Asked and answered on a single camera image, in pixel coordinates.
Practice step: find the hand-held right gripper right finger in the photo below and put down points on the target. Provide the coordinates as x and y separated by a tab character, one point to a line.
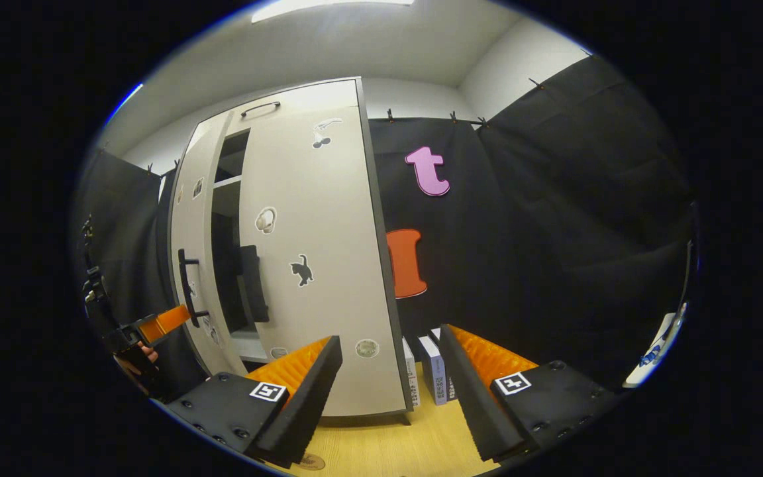
474	404

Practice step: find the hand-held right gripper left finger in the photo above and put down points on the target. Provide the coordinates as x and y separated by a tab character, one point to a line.
308	404

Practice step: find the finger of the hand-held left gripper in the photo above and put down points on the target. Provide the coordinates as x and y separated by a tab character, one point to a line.
164	322

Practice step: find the white cabinet door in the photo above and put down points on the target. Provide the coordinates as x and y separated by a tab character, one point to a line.
328	298
196	218

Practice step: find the lavender book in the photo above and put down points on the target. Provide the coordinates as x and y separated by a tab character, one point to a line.
434	332
436	377

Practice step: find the white book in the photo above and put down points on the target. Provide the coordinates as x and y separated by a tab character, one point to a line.
410	377

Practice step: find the white cabinet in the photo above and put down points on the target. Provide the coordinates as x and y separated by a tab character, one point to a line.
222	232

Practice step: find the black backdrop cloth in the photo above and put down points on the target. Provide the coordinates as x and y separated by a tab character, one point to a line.
123	218
554	232

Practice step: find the white and blue object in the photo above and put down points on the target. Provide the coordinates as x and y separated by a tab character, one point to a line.
636	377

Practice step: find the large ceiling light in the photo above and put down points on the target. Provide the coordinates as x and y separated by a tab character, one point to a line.
328	8

